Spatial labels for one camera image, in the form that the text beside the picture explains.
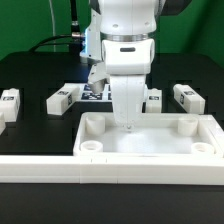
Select white desk top tray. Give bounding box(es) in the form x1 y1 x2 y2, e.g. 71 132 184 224
73 112 224 158

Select white L-shaped fence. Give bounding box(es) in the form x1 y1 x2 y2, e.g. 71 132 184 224
0 114 224 186

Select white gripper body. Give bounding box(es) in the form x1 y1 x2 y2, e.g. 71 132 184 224
88 62 149 132

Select white marker base plate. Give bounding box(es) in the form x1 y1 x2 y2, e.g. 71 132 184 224
63 82 149 104

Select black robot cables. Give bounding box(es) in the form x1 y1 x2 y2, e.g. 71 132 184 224
28 0 86 53

